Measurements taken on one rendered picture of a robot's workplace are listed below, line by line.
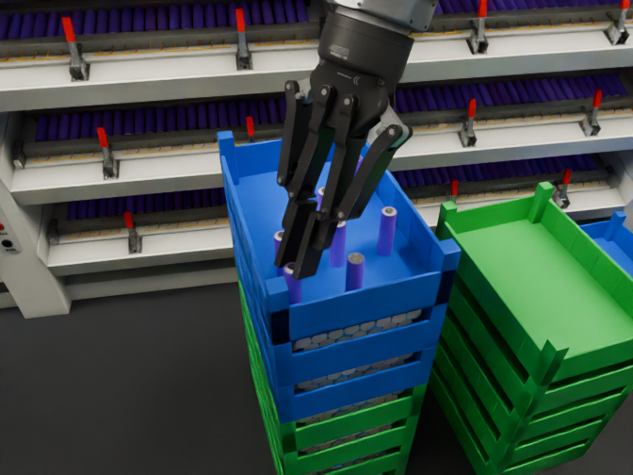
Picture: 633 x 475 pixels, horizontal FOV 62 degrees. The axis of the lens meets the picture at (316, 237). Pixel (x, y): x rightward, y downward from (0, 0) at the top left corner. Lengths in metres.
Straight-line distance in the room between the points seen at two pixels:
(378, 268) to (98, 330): 0.79
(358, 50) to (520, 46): 0.66
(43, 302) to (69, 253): 0.14
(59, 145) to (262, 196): 0.50
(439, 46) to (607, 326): 0.54
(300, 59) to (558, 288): 0.56
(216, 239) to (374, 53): 0.79
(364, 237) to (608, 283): 0.41
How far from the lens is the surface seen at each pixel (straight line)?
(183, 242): 1.16
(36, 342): 1.30
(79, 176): 1.08
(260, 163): 0.76
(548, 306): 0.86
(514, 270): 0.89
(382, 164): 0.45
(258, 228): 0.67
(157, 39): 0.98
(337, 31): 0.44
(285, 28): 0.97
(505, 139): 1.16
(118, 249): 1.19
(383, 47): 0.43
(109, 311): 1.29
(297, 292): 0.53
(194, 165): 1.04
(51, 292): 1.28
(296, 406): 0.66
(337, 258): 0.61
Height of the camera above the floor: 0.92
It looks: 42 degrees down
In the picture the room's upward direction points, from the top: straight up
